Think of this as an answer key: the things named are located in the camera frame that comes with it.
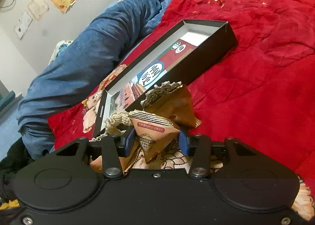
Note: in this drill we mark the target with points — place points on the brown triangular packet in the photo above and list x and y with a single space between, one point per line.
153 139
176 109

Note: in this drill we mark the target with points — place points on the white wall certificate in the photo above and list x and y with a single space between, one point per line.
23 24
38 6

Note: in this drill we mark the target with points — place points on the patterned white pillow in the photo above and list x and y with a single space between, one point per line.
59 49

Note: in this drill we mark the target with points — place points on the dark cloth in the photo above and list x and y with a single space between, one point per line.
17 156

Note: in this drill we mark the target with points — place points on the black cardboard box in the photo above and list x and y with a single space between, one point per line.
209 50

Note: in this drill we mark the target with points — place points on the red bear print blanket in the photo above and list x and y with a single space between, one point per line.
258 72

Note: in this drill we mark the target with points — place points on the dark grey crochet coaster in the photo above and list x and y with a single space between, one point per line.
156 94

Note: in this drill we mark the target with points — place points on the printed picture card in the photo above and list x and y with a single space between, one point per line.
157 67

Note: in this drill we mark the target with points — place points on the blue plush blanket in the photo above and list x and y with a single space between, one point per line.
81 53

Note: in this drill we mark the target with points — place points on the teal cushion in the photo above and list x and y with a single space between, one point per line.
9 100

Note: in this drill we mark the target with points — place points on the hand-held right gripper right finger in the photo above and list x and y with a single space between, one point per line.
183 141

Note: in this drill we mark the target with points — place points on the beige crochet doily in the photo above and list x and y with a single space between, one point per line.
117 119

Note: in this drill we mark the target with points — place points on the light blue bed sheet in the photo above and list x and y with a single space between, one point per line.
11 131

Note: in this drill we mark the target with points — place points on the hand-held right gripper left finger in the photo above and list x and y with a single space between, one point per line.
129 140

